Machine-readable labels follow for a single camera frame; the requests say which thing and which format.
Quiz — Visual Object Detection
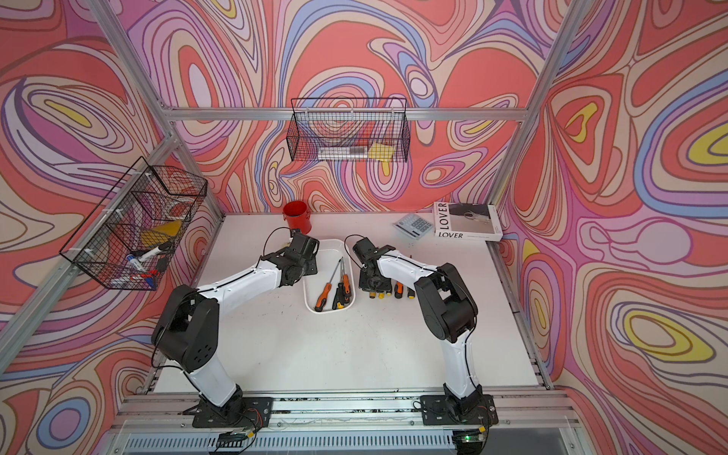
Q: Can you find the white plastic storage box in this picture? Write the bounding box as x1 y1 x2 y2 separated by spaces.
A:
303 239 356 315

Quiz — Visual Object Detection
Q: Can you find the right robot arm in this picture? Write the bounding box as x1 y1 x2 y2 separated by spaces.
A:
353 237 483 419

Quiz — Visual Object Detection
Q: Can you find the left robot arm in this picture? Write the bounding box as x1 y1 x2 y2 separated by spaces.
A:
152 229 320 409

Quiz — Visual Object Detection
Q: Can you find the orange screwdriver in box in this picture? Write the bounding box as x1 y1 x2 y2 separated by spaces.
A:
314 259 342 313

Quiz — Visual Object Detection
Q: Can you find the red metal cup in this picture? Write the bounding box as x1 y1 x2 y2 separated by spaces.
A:
282 200 312 235

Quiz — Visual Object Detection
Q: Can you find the grey calculator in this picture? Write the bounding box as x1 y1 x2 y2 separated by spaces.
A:
394 213 433 239

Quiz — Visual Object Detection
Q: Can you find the white Lover book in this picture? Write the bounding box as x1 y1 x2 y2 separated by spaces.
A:
432 202 504 242

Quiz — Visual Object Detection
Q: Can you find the yellow sponge in basket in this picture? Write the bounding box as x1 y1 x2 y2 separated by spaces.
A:
367 142 396 162

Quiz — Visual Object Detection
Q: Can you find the yellow item left basket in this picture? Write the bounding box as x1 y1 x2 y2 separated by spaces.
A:
140 220 182 248

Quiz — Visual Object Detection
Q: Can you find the white marker left basket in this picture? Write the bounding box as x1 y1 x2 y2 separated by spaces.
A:
126 241 174 272

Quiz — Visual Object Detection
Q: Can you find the black wire basket back wall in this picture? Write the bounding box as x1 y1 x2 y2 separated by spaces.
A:
286 97 411 163

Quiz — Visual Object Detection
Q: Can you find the black wire basket wall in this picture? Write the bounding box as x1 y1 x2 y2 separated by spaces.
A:
286 97 411 163
60 158 208 291

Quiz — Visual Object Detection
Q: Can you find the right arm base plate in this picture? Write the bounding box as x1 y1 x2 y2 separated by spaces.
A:
415 394 500 428

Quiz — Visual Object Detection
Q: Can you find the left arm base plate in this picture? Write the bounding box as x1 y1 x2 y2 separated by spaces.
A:
193 396 273 430

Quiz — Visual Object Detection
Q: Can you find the black wire basket left wall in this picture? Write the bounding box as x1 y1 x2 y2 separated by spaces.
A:
60 158 208 291

